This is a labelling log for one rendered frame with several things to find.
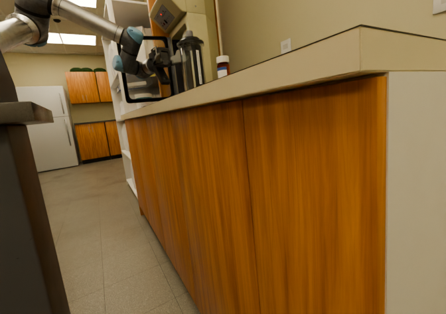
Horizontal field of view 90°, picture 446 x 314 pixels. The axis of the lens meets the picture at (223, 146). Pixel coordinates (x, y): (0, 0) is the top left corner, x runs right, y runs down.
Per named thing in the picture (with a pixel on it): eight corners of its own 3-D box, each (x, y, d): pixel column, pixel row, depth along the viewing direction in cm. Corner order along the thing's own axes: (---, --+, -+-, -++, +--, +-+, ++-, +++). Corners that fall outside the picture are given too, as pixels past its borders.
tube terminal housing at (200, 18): (211, 104, 163) (198, -11, 152) (235, 100, 135) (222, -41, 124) (178, 107, 151) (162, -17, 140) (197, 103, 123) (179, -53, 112)
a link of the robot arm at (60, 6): (24, -31, 90) (146, 31, 110) (23, -3, 96) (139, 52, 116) (8, -31, 81) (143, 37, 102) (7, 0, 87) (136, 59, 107)
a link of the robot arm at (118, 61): (115, 44, 108) (138, 51, 116) (110, 65, 113) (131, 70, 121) (119, 52, 104) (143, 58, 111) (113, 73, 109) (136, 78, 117)
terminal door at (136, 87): (175, 99, 149) (166, 36, 142) (126, 103, 138) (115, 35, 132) (175, 99, 149) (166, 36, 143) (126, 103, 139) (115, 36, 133)
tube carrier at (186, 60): (214, 94, 93) (209, 40, 90) (194, 95, 86) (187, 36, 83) (198, 97, 101) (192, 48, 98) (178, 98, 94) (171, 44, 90)
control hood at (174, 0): (168, 34, 144) (166, 17, 143) (186, 11, 116) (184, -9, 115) (150, 32, 139) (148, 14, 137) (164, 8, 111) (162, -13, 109)
